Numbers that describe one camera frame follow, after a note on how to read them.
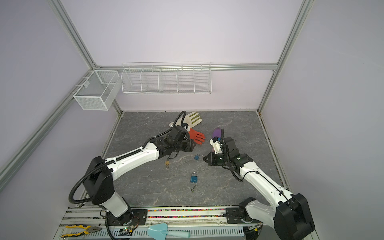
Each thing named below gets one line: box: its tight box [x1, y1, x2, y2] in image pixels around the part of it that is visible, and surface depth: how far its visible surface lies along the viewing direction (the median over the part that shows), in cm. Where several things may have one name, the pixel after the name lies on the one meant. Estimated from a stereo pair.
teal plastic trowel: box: [147, 223, 191, 240], surface depth 71 cm
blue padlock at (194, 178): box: [190, 172, 198, 183], surface depth 88 cm
